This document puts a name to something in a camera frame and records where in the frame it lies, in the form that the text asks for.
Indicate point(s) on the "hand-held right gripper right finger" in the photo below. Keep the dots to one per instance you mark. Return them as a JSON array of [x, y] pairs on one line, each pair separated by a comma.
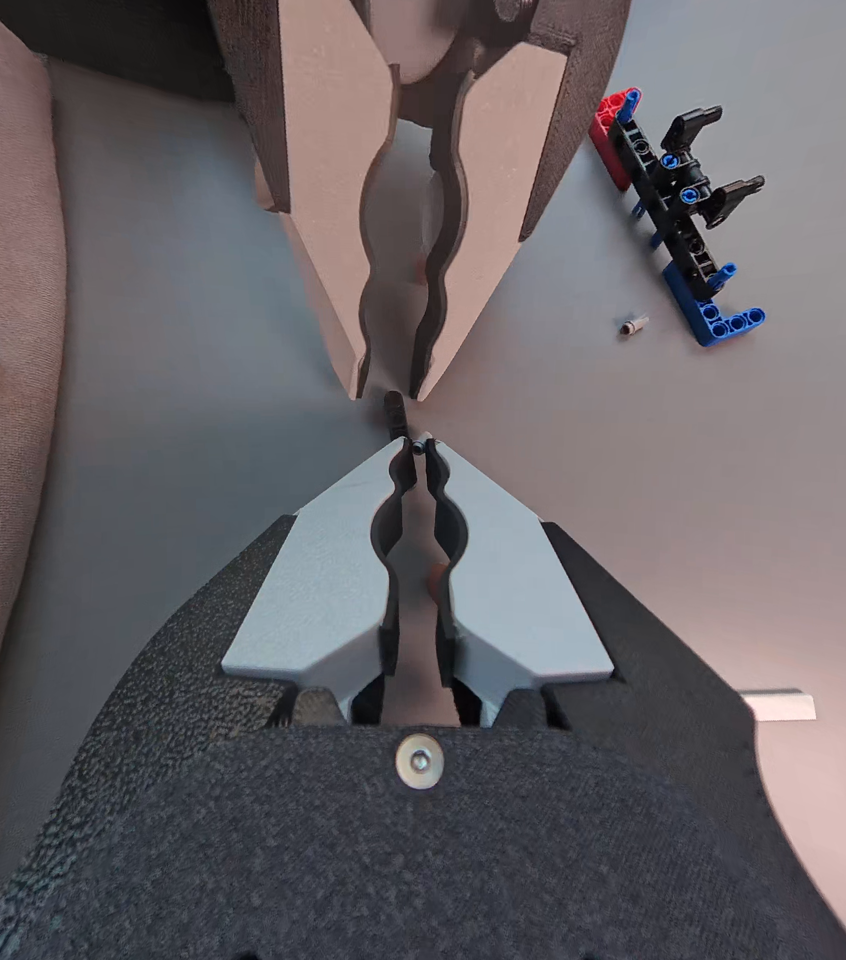
[[528, 600]]

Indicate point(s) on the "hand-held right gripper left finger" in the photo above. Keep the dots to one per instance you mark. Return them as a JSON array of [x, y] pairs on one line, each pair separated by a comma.
[[310, 600]]

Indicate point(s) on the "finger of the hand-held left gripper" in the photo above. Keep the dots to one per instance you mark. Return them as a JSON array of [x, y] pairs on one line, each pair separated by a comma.
[[513, 150], [325, 150]]

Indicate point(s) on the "black toy beam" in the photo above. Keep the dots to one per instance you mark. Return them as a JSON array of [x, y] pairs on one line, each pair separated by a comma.
[[395, 416]]

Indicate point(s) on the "grey desk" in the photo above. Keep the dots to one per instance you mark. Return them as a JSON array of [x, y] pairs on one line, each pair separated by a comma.
[[168, 337]]

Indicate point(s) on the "person's right hand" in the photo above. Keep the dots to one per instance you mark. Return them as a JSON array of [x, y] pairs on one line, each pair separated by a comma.
[[436, 579]]

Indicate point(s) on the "person's left hand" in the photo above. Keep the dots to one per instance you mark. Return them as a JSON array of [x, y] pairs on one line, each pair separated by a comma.
[[420, 271]]

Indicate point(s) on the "black blue red toy assembly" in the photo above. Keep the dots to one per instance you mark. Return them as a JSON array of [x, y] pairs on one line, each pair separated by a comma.
[[666, 191]]

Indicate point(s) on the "dark cloth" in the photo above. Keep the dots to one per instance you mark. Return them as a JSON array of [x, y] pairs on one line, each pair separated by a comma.
[[115, 45]]

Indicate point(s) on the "small white toy tile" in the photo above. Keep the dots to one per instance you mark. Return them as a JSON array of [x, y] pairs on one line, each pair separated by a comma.
[[782, 705]]

